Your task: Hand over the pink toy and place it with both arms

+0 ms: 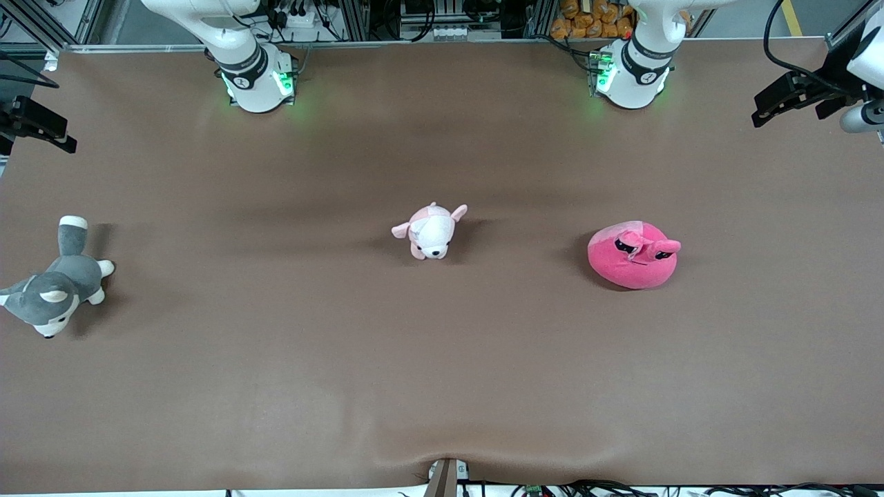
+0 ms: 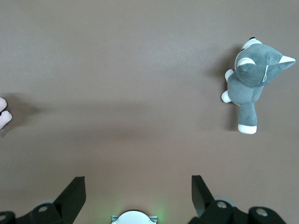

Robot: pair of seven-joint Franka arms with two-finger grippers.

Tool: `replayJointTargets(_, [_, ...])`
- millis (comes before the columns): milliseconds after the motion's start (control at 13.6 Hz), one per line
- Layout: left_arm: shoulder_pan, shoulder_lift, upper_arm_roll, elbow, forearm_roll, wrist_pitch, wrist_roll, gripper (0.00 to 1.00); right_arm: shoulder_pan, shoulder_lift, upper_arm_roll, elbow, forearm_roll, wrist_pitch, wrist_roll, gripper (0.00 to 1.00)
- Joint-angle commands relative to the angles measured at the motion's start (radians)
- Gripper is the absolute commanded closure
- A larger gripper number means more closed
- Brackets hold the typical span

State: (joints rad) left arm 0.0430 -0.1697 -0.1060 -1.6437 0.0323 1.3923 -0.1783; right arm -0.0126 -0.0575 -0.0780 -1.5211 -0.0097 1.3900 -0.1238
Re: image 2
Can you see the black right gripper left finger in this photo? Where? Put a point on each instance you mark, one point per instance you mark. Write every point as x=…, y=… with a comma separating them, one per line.
x=67, y=200

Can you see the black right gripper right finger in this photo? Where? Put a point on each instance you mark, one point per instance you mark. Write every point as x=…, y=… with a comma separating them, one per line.
x=203, y=203

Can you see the pale pink dog plush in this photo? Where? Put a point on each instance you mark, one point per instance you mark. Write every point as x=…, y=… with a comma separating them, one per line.
x=3, y=119

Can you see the grey white husky plush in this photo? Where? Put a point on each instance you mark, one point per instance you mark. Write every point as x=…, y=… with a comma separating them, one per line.
x=245, y=88

